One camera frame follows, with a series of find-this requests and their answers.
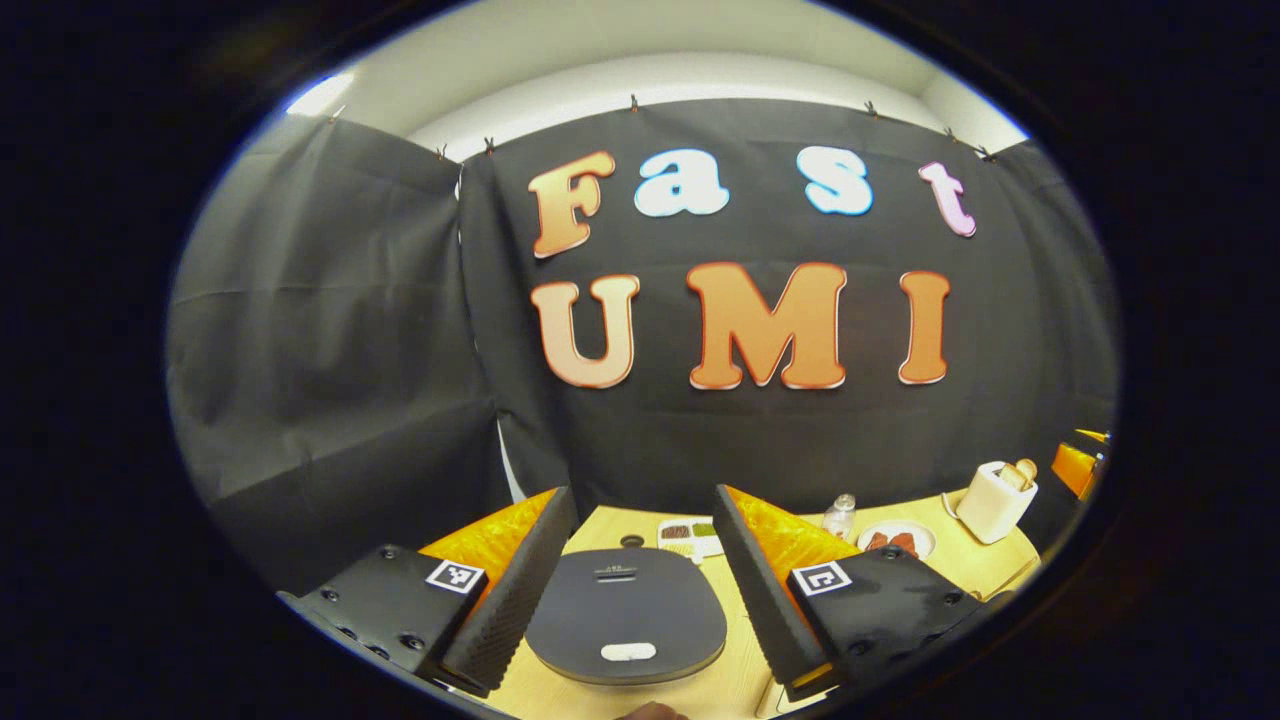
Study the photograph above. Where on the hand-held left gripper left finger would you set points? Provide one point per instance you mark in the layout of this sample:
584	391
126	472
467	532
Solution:
510	600

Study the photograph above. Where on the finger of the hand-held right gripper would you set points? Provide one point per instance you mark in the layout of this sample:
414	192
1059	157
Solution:
1092	436
1075	470

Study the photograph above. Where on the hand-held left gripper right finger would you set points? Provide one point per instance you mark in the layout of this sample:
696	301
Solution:
760	600

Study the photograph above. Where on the black silver rice cooker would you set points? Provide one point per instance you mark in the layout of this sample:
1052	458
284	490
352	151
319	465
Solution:
625	610

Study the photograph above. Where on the toasted bread slice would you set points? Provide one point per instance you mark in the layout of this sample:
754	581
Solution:
1012	478
1028	468

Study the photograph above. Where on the white divided grain dish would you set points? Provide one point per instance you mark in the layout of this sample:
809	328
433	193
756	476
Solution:
690	540

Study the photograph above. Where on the white toaster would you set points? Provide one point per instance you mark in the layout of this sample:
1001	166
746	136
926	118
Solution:
985	510

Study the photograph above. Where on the clear plastic drink bottle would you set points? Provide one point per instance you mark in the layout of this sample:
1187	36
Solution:
839	518

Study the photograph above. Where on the red meat slice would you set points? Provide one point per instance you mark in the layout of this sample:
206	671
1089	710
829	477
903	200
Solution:
906	547
878	543

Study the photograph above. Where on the white oval plate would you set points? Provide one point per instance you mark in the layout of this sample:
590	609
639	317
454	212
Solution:
925	535

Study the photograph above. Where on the black backdrop cloth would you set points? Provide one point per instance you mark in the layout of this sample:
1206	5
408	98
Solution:
800	430

